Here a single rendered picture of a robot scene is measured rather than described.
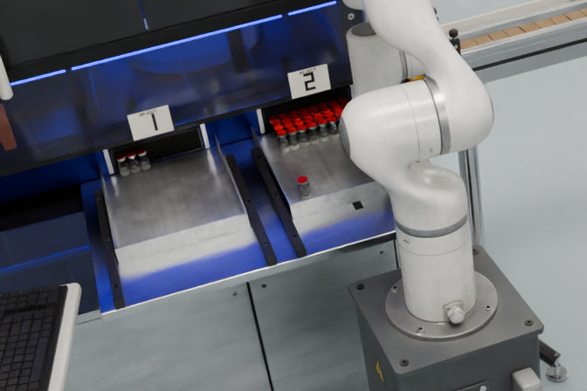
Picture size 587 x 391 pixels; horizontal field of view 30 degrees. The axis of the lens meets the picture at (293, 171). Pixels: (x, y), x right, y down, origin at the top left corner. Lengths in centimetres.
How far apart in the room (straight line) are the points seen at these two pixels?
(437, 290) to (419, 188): 20
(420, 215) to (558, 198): 197
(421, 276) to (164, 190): 71
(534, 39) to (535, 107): 159
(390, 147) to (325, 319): 107
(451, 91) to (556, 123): 243
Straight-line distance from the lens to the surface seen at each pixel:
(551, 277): 332
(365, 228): 206
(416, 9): 163
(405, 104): 163
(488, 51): 254
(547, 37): 259
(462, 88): 164
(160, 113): 226
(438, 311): 182
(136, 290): 203
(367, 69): 195
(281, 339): 264
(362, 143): 162
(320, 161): 227
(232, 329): 258
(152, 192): 230
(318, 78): 230
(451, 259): 176
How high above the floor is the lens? 206
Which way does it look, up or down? 31 degrees down
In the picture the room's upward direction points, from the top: 11 degrees counter-clockwise
